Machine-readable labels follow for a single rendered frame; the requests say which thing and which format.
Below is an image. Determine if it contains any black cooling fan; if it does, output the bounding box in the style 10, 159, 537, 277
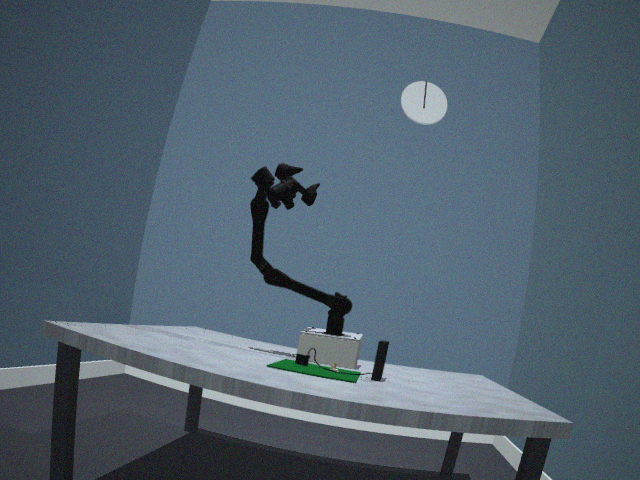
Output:
371, 340, 389, 381

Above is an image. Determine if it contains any green circuit board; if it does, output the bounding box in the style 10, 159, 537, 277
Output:
267, 359, 361, 384

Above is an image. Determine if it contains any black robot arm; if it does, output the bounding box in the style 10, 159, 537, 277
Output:
250, 167, 353, 336

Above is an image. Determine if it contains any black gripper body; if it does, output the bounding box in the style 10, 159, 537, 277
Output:
275, 163, 317, 206

